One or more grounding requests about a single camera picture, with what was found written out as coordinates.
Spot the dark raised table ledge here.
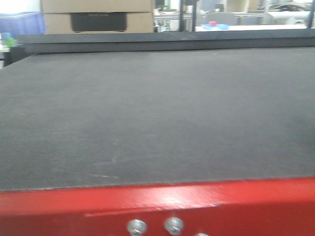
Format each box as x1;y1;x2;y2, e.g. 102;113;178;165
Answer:
18;29;315;54

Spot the green plastic cup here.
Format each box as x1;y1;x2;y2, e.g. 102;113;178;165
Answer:
4;38;15;48

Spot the silver bolt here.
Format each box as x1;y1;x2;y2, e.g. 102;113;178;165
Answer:
127;219;147;236
164;217;184;236

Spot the silver bolt left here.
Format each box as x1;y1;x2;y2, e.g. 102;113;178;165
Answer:
127;219;147;236

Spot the black vertical post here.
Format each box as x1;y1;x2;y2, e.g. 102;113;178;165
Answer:
179;0;198;32

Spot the red metal table frame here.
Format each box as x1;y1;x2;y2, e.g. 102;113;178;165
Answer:
0;177;315;236

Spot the silver bolt right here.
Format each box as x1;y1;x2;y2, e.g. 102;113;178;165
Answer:
164;217;184;236

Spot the cardboard box with black panel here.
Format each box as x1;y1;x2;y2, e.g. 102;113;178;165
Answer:
40;0;154;34

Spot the blue tray background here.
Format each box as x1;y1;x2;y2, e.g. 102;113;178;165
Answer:
201;24;230;30

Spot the pink cube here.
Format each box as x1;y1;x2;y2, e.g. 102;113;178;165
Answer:
208;21;218;27

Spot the blue plastic crate background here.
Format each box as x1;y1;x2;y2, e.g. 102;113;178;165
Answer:
0;11;46;38

